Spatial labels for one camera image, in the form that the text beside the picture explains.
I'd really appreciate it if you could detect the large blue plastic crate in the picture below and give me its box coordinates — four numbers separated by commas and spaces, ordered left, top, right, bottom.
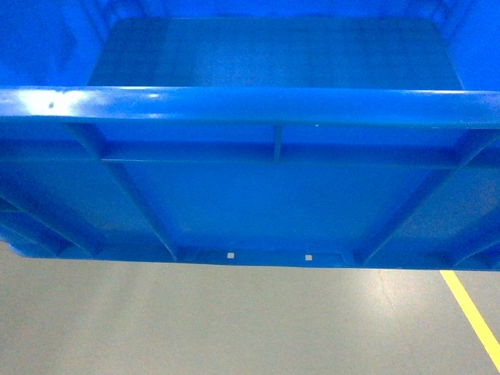
1, 1, 499, 271

